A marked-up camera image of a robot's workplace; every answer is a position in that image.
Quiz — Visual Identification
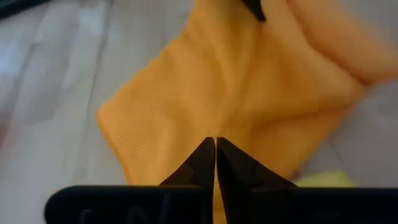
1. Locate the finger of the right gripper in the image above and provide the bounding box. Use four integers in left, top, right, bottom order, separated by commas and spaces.
241, 0, 267, 22

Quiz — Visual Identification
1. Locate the orange microfiber towel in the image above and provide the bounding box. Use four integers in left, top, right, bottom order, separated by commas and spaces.
95, 0, 398, 224

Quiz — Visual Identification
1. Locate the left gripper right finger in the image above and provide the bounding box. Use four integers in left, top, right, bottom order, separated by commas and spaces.
216, 136, 298, 224

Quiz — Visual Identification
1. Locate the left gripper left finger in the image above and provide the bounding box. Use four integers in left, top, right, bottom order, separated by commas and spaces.
160, 136, 216, 224

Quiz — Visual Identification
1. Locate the yellow microfiber towel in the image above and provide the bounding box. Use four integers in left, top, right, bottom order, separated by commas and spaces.
294, 169, 355, 188

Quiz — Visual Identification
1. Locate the black aluminium table frame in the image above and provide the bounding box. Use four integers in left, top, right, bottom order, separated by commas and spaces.
0, 0, 47, 19

